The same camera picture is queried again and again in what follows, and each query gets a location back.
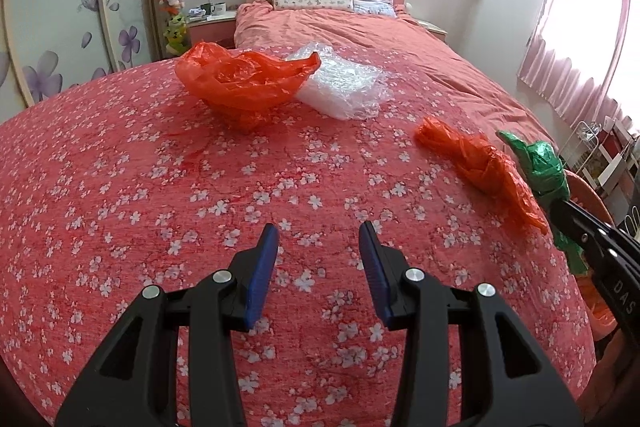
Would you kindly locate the pink bed duvet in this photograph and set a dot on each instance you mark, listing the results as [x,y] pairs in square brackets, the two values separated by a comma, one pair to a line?
[390,41]

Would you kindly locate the green plush toy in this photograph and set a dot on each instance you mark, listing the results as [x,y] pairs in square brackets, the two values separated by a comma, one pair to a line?
[176,35]

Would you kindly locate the orange plastic bag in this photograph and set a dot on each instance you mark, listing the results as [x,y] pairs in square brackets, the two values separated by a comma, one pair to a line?
[243,88]

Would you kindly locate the white wire shelf rack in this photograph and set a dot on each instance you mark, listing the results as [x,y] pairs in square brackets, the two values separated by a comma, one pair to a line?
[606,156]

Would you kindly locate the wardrobe with purple flowers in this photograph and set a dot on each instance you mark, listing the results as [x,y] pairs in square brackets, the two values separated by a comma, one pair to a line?
[48,46]

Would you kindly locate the bedside table right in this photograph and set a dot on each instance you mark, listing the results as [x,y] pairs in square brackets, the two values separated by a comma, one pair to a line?
[434,30]

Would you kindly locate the pink window curtain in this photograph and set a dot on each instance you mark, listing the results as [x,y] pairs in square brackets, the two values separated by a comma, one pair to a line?
[583,59]

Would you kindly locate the dark green plastic bag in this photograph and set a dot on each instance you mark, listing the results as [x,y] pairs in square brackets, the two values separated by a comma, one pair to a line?
[544,174]

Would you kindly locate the small orange bag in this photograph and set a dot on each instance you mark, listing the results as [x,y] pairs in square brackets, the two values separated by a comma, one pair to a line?
[489,170]

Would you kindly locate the red floral table cover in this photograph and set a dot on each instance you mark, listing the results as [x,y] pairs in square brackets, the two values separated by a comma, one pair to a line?
[129,181]

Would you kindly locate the white mug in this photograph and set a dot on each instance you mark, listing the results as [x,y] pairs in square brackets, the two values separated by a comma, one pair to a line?
[219,8]

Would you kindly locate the bubble wrap sheet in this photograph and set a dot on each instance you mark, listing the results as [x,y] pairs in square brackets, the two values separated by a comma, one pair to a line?
[341,88]

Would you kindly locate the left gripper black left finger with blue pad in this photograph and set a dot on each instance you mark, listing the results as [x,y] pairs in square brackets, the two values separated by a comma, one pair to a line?
[132,377]

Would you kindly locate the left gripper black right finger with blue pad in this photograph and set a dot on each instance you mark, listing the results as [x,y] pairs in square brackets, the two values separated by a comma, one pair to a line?
[506,378]

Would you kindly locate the pink bedside table left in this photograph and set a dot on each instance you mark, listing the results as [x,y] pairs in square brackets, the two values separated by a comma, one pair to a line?
[219,28]

